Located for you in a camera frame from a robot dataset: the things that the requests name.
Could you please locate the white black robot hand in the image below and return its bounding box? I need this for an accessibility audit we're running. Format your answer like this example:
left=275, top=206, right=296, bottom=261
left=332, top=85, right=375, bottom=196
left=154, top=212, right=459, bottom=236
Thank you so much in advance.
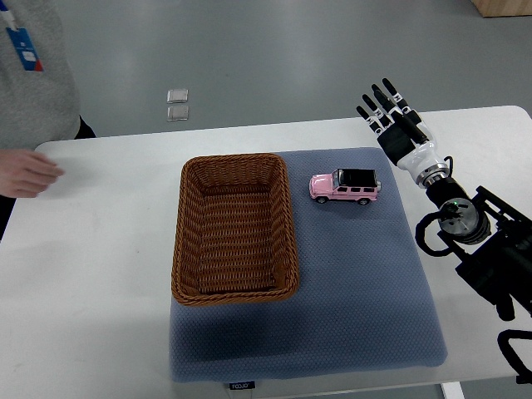
left=356, top=77, right=451, bottom=185

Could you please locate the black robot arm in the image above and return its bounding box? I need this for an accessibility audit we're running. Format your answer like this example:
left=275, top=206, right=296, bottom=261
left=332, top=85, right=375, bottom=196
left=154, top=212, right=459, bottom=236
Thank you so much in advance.
left=357, top=79, right=531, bottom=322

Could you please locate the pink toy car black roof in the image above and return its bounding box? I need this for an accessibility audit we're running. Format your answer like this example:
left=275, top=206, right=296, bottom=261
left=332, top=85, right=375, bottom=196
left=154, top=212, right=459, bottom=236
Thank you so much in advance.
left=308, top=168, right=382, bottom=205

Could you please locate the brown wicker basket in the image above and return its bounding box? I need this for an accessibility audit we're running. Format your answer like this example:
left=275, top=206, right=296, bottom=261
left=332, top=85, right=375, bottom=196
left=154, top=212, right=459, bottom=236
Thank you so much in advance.
left=171, top=153, right=299, bottom=306

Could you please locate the person's bare hand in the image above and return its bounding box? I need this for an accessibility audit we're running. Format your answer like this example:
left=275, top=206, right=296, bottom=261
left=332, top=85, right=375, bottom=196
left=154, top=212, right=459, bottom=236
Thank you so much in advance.
left=1, top=149, right=64, bottom=199

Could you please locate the wooden box corner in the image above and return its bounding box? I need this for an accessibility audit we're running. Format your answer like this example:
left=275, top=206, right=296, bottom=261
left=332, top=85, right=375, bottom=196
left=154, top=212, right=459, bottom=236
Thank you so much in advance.
left=472, top=0, right=532, bottom=17

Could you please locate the blue-grey padded mat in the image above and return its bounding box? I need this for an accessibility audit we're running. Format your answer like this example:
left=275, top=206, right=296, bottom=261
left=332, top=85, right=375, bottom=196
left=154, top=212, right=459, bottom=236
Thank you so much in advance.
left=170, top=147, right=447, bottom=383

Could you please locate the lower silver floor plate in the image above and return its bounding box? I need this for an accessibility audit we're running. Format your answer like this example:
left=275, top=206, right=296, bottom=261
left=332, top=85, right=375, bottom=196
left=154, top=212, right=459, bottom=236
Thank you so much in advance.
left=167, top=105, right=190, bottom=121

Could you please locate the silver floor plate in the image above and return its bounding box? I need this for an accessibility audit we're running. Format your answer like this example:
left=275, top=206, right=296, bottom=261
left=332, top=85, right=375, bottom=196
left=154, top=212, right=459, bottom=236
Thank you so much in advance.
left=166, top=88, right=189, bottom=104
left=167, top=105, right=190, bottom=121

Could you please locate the upper silver floor plate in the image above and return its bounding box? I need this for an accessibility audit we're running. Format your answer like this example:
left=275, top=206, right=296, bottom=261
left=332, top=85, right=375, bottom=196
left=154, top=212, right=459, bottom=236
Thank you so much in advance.
left=166, top=88, right=189, bottom=104

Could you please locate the person in grey sweater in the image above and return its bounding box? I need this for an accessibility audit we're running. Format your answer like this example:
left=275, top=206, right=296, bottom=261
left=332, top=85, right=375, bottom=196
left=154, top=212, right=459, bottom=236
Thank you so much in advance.
left=1, top=1, right=96, bottom=152

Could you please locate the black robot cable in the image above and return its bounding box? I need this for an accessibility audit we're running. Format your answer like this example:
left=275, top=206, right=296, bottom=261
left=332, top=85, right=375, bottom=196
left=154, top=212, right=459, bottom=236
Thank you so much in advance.
left=414, top=209, right=454, bottom=257

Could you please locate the blue badge on lanyard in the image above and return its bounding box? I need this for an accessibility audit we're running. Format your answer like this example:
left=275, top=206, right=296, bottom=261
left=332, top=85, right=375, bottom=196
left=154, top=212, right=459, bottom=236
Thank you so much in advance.
left=1, top=1, right=44, bottom=72

